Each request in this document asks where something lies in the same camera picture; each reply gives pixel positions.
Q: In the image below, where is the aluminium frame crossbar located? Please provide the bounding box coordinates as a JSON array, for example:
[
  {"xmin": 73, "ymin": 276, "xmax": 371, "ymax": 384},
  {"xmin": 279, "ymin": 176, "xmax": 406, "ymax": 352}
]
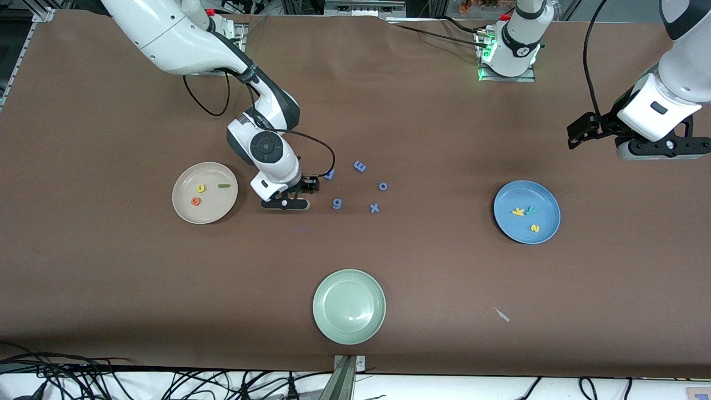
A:
[{"xmin": 324, "ymin": 0, "xmax": 407, "ymax": 17}]

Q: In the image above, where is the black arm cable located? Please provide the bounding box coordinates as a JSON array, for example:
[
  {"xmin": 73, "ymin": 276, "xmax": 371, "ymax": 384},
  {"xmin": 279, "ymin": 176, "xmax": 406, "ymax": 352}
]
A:
[
  {"xmin": 183, "ymin": 72, "xmax": 336, "ymax": 179},
  {"xmin": 583, "ymin": 0, "xmax": 609, "ymax": 120}
]

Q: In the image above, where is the grey metal camera post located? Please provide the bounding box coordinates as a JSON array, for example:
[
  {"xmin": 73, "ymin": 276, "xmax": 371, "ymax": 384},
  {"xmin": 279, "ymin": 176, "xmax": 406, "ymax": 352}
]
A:
[{"xmin": 332, "ymin": 354, "xmax": 366, "ymax": 400}]

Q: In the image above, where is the pale green round plate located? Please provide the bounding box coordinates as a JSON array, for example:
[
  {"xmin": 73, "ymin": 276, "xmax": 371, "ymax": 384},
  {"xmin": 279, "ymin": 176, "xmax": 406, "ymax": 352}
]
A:
[{"xmin": 312, "ymin": 269, "xmax": 387, "ymax": 346}]

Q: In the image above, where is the beige brown round plate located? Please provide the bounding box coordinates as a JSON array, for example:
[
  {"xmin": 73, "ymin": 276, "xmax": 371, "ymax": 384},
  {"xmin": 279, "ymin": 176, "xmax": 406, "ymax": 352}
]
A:
[{"xmin": 172, "ymin": 162, "xmax": 239, "ymax": 225}]

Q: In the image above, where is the blue round plate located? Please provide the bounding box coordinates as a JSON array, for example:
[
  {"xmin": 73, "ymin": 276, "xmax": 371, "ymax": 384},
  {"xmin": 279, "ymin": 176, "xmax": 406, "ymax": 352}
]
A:
[{"xmin": 493, "ymin": 180, "xmax": 562, "ymax": 245}]

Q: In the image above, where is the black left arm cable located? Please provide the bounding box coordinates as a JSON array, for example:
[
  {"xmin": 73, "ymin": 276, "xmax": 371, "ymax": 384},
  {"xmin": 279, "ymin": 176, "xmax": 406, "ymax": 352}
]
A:
[{"xmin": 583, "ymin": 0, "xmax": 609, "ymax": 120}]

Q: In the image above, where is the black cable bundle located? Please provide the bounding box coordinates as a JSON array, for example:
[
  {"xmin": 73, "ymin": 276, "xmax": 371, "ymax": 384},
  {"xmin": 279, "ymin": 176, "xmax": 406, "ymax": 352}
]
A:
[{"xmin": 0, "ymin": 342, "xmax": 389, "ymax": 400}]

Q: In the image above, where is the brown table cover sheet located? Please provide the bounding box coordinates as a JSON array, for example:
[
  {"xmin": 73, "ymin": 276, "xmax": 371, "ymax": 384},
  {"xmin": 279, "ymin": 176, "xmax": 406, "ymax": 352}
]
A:
[{"xmin": 0, "ymin": 10, "xmax": 711, "ymax": 378}]

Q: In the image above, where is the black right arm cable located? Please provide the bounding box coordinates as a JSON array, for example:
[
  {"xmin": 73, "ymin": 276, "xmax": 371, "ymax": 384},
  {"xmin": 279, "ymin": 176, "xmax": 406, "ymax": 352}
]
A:
[{"xmin": 183, "ymin": 72, "xmax": 336, "ymax": 179}]

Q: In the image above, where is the aluminium table edge rail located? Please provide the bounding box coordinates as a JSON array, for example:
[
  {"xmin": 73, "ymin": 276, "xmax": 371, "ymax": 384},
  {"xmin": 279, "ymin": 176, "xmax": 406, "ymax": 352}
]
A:
[{"xmin": 0, "ymin": 6, "xmax": 56, "ymax": 112}]

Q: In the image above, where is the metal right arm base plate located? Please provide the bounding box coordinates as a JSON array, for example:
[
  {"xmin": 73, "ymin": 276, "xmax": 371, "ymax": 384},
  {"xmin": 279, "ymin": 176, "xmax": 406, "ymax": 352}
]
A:
[{"xmin": 222, "ymin": 14, "xmax": 246, "ymax": 52}]

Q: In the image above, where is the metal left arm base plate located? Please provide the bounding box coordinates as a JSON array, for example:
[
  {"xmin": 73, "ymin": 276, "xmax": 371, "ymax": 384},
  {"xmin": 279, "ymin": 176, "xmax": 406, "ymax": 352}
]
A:
[{"xmin": 477, "ymin": 31, "xmax": 537, "ymax": 83}]

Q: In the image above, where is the black cable lying on table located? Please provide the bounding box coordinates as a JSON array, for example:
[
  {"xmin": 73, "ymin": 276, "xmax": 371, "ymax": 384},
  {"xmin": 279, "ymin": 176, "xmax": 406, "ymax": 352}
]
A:
[{"xmin": 386, "ymin": 17, "xmax": 492, "ymax": 51}]

